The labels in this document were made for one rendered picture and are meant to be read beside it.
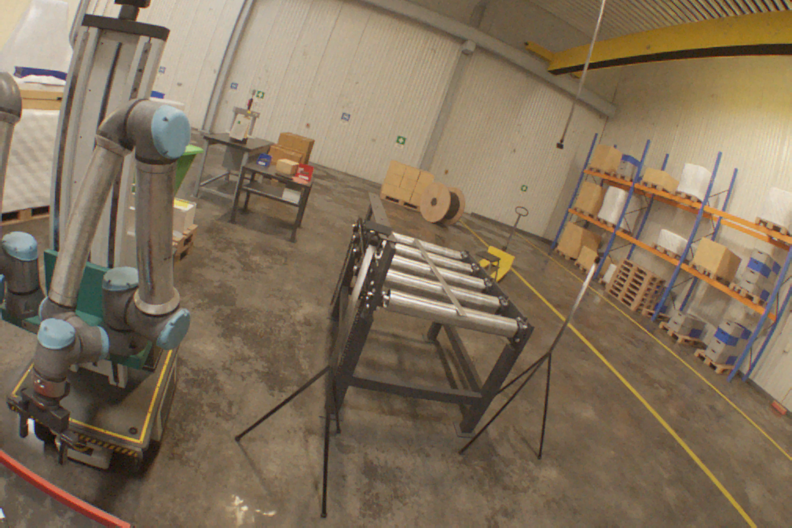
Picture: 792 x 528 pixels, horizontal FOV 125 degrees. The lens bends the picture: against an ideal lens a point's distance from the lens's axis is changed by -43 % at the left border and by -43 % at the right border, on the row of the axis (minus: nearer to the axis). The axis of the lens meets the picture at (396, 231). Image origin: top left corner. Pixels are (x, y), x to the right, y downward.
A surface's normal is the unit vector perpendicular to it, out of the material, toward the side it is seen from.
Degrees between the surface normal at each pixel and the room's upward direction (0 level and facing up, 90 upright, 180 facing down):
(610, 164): 90
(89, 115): 90
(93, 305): 90
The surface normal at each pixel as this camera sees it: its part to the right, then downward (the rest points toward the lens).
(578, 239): 0.12, 0.29
